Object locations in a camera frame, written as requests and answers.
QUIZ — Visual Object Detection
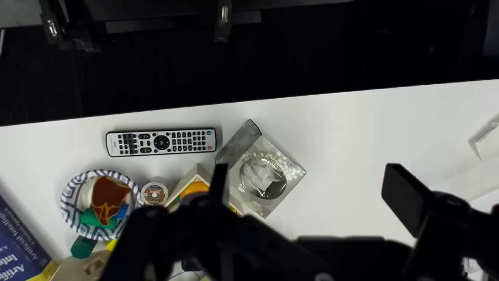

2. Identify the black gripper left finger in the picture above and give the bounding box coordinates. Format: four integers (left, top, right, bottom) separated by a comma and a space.
100, 162, 334, 281

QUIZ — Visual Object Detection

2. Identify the bright green cylinder block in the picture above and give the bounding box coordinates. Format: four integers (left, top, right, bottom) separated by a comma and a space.
77, 207, 119, 240

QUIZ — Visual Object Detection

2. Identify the thick blue cover book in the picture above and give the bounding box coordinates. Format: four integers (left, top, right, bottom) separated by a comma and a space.
0, 193, 60, 281

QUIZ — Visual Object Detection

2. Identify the dark green cylinder block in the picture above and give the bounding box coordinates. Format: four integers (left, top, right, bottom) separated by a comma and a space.
69, 235, 99, 260

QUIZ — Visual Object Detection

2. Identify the grey box with clear lid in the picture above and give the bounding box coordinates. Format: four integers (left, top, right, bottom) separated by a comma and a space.
214, 118, 308, 218

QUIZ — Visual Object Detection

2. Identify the brown wooden block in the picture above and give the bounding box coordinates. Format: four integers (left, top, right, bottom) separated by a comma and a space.
93, 176, 133, 223

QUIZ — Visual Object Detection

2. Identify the small round white cup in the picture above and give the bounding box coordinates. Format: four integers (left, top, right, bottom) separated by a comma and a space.
139, 177, 170, 207

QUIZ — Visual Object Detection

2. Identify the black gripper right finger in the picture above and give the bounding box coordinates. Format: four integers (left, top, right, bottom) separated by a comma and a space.
381, 162, 499, 281

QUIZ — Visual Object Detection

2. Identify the wooden tray with blocks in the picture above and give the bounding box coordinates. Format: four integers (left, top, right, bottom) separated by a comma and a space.
164, 162, 214, 212

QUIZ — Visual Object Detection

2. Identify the blue patterned paper bowl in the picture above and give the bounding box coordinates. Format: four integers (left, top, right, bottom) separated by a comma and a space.
60, 168, 144, 243

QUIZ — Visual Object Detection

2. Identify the grey remote control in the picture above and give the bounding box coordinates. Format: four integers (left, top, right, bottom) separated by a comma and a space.
105, 126, 220, 159

